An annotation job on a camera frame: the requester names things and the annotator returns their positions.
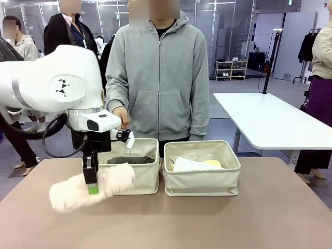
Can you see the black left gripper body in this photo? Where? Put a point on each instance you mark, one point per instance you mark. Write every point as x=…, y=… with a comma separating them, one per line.
x=98, y=141

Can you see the cream pink towel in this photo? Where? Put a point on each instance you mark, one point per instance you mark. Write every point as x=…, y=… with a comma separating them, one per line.
x=72, y=192

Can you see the dark grey towel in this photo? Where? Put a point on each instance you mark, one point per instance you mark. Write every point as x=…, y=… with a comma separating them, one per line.
x=132, y=160

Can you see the white towel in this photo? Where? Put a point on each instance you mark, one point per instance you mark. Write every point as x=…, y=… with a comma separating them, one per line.
x=189, y=164

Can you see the yellow towel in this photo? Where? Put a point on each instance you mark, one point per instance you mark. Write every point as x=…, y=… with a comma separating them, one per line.
x=214, y=163

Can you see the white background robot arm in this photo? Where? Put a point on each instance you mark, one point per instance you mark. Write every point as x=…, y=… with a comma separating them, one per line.
x=99, y=42

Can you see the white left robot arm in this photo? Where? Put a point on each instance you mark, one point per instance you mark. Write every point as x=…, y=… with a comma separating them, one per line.
x=52, y=85

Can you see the person's right hand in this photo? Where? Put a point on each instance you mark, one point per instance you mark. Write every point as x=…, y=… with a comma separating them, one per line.
x=122, y=115

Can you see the beige fabric basket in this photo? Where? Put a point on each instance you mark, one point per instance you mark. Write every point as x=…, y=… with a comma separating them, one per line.
x=145, y=176
x=199, y=181

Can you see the bald person in black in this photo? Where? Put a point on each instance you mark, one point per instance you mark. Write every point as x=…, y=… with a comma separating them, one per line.
x=105, y=64

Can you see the person in dark green jacket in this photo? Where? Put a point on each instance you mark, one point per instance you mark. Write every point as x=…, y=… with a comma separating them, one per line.
x=15, y=145

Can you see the person in grey hoodie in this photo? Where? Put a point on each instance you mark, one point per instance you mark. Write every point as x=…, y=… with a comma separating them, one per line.
x=158, y=85

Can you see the person in black coat yellow skirt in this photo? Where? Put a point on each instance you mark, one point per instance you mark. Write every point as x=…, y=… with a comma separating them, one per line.
x=67, y=31

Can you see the person in beige hoodie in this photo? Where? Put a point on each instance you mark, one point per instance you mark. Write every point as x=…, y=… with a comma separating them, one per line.
x=24, y=48

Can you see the white shoe rack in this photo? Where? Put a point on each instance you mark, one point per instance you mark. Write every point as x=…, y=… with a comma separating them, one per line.
x=231, y=70

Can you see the white table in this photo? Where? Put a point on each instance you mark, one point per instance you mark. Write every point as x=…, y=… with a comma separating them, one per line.
x=267, y=119

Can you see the black suitcase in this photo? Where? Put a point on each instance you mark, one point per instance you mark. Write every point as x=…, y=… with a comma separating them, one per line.
x=256, y=61

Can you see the clothes rack with black garment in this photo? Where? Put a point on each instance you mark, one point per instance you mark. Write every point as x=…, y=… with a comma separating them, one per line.
x=307, y=52

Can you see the person in beige top purple skirt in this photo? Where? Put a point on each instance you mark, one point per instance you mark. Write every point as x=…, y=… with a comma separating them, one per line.
x=321, y=77

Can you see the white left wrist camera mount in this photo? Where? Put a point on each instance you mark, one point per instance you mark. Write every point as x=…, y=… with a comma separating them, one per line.
x=124, y=137

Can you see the black camera pole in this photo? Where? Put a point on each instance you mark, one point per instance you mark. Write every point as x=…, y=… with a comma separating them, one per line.
x=269, y=64

